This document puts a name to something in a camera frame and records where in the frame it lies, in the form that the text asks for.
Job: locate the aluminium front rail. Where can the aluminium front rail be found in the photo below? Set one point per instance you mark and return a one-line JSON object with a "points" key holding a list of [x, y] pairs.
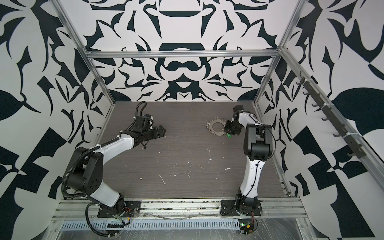
{"points": [[170, 209]]}

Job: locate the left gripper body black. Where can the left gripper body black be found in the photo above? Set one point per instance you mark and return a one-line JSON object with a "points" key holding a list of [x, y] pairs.
{"points": [[148, 135]]}

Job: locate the white slotted cable duct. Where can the white slotted cable duct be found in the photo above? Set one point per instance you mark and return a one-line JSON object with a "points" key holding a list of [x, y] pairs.
{"points": [[197, 224]]}

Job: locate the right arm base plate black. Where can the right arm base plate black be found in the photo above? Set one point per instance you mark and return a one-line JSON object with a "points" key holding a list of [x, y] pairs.
{"points": [[229, 208]]}

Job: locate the grey wall hook rack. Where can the grey wall hook rack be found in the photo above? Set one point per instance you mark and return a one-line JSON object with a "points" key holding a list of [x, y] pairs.
{"points": [[333, 115]]}

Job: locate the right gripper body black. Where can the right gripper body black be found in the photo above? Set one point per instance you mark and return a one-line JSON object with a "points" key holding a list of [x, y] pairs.
{"points": [[233, 128]]}

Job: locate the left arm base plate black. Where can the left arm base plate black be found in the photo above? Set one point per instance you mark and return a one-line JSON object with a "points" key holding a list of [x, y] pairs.
{"points": [[123, 209]]}

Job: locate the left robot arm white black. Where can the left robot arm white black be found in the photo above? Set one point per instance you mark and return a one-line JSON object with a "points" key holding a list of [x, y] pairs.
{"points": [[83, 177]]}

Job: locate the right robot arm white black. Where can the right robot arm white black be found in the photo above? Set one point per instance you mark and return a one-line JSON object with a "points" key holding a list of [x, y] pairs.
{"points": [[258, 148]]}

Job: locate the small electronics board green led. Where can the small electronics board green led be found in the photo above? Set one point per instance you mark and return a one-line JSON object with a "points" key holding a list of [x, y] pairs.
{"points": [[248, 228]]}

